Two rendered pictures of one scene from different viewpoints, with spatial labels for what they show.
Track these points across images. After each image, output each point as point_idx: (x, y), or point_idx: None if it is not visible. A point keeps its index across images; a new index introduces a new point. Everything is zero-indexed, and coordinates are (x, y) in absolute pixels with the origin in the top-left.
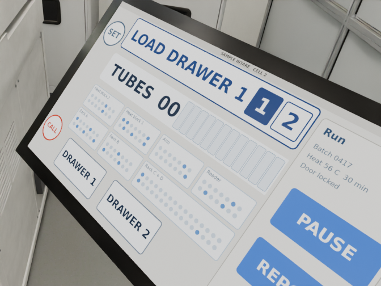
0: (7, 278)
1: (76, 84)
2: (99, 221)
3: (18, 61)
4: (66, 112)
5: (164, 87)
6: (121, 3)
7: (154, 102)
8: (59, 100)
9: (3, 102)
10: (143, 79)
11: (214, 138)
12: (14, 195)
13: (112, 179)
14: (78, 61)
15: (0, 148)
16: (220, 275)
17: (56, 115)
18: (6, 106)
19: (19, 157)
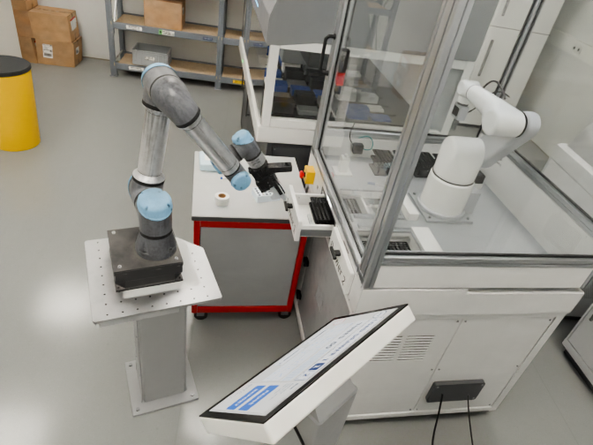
0: None
1: (357, 317)
2: (290, 351)
3: (472, 311)
4: (344, 321)
5: (341, 340)
6: (397, 307)
7: (334, 341)
8: (351, 317)
9: (425, 318)
10: (349, 333)
11: (309, 361)
12: (391, 367)
13: (306, 346)
14: (370, 312)
15: (399, 335)
16: (257, 383)
17: (344, 320)
18: (430, 322)
19: (420, 358)
